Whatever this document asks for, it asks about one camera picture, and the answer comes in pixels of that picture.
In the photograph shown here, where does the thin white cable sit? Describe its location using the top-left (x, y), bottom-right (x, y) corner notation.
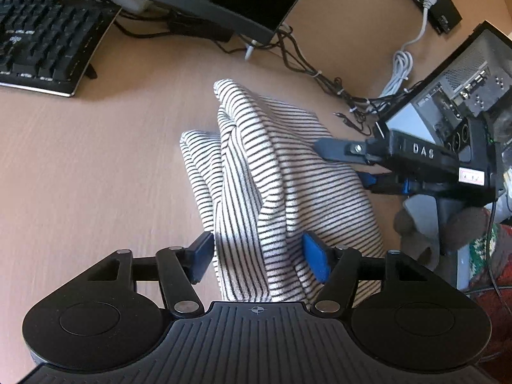
top-left (245, 24), bottom-right (292, 61)

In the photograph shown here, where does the white power adapter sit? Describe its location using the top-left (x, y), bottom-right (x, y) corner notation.
top-left (108, 0), bottom-right (155, 13)

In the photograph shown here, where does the striped white garment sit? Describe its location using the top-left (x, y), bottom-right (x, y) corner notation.
top-left (179, 79), bottom-right (387, 302)

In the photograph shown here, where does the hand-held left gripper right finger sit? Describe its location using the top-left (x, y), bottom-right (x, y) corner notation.
top-left (302, 231), bottom-right (430, 318)

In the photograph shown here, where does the white computer case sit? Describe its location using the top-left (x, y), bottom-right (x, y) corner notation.
top-left (374, 20), bottom-right (512, 217)

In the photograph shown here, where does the bundle of black cables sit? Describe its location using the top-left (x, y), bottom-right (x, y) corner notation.
top-left (96, 0), bottom-right (404, 137)

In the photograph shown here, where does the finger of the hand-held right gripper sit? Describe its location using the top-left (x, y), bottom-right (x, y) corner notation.
top-left (314, 138), bottom-right (380, 165)
top-left (359, 171), bottom-right (411, 196)

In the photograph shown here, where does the black socket panel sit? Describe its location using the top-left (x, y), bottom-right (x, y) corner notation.
top-left (384, 0), bottom-right (462, 35)

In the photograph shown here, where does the white power cable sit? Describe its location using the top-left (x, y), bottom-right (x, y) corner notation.
top-left (378, 0), bottom-right (436, 99)

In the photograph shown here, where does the person's right hand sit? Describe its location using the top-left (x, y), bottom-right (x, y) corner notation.
top-left (394, 206), bottom-right (494, 270)

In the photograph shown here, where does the black keyboard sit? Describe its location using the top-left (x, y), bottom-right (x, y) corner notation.
top-left (0, 0), bottom-right (123, 97)

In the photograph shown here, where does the red patterned knit clothing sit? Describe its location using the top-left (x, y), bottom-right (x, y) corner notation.
top-left (466, 216), bottom-right (512, 372)

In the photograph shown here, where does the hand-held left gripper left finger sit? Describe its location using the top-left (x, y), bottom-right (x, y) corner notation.
top-left (86, 231), bottom-right (217, 318)

